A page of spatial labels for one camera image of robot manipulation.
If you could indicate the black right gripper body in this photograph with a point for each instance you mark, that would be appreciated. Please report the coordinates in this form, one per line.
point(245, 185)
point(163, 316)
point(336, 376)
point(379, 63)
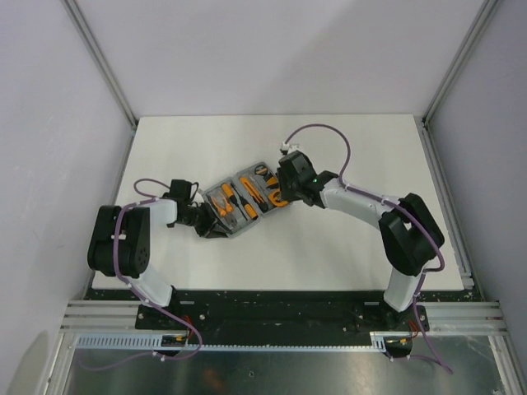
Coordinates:
point(289, 188)

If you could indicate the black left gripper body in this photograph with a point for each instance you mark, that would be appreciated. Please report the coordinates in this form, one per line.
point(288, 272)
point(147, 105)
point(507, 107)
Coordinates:
point(202, 219)

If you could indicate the orange handle pliers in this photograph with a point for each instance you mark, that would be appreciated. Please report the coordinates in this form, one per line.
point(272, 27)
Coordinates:
point(223, 209)

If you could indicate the orange tape measure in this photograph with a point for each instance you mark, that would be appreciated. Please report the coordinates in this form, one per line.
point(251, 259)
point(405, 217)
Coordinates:
point(276, 199)

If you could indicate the grey plastic tool case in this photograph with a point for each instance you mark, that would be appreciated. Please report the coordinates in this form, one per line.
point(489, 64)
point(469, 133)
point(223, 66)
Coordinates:
point(243, 223)

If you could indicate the orange handle thick screwdriver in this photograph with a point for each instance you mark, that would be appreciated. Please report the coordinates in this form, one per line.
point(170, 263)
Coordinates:
point(229, 191)

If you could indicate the orange black utility knife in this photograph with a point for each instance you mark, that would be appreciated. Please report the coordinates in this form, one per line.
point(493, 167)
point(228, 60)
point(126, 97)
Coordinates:
point(254, 193)

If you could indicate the orange handle slim screwdriver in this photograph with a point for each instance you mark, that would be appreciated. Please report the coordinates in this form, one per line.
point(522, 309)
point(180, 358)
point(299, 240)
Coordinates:
point(249, 211)

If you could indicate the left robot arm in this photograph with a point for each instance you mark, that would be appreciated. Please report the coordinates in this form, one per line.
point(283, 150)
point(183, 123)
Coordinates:
point(121, 240)

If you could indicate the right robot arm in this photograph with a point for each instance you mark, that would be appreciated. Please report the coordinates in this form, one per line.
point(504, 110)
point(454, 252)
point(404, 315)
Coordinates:
point(410, 235)

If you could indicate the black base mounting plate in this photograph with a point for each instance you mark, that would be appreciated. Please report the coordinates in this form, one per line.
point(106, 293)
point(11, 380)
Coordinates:
point(361, 309)

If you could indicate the grey slotted cable duct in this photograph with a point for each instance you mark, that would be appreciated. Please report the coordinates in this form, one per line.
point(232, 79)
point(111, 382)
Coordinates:
point(362, 342)

